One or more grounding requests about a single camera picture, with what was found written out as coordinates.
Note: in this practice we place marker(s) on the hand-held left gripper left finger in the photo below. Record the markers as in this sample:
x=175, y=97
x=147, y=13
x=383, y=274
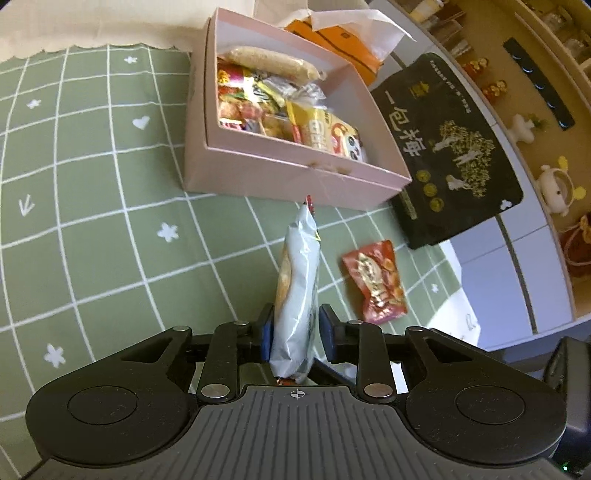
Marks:
x=265, y=334

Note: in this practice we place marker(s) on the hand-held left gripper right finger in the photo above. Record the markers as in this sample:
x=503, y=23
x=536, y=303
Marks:
x=326, y=334

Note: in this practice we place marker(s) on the grey snack packet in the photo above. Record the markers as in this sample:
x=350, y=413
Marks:
x=295, y=286

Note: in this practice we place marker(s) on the pink cardboard box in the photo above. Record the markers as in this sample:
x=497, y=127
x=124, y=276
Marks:
x=277, y=177

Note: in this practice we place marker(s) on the yellow snack packet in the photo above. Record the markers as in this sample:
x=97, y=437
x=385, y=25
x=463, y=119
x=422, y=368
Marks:
x=323, y=134

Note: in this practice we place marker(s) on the beige long cracker packet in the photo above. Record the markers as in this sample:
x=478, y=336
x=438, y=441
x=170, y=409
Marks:
x=272, y=62

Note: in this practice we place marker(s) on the red gold snack packet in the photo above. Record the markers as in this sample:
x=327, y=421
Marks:
x=376, y=281

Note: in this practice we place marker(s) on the green grid tablecloth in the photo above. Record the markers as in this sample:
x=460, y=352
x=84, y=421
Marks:
x=115, y=207

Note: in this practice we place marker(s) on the white yellow figurine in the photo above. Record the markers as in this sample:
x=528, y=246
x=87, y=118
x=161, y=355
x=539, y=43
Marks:
x=558, y=189

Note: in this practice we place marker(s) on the small orange snack packet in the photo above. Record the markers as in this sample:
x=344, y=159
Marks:
x=276, y=125

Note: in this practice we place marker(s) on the large black printed bag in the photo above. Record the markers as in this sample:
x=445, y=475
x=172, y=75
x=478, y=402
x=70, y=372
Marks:
x=448, y=152

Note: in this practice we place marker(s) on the orange red snack packet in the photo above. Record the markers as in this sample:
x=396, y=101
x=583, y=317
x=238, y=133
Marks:
x=236, y=113

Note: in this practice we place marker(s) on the silver snack packet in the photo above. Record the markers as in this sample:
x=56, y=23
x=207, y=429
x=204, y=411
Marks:
x=279, y=90

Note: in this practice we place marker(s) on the red colourful snack packet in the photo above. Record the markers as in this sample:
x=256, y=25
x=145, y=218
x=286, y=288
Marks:
x=231, y=78

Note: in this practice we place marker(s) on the small white figurine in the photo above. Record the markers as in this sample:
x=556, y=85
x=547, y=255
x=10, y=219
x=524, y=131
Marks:
x=521, y=127

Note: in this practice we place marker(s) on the orange tissue pack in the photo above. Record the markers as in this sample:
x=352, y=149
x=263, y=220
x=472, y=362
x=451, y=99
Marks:
x=341, y=44

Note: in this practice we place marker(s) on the red gold figurine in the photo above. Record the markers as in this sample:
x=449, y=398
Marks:
x=475, y=68
x=496, y=90

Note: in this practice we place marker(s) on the black strip with blue lights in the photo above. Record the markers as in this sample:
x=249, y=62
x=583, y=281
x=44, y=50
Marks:
x=538, y=83

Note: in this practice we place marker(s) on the glass jar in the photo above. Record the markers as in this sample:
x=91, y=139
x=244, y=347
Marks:
x=554, y=18
x=458, y=48
x=575, y=47
x=447, y=28
x=427, y=9

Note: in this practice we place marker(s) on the cream printed cloth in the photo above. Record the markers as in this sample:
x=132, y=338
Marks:
x=115, y=23

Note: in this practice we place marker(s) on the wooden shelf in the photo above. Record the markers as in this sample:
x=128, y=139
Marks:
x=489, y=27

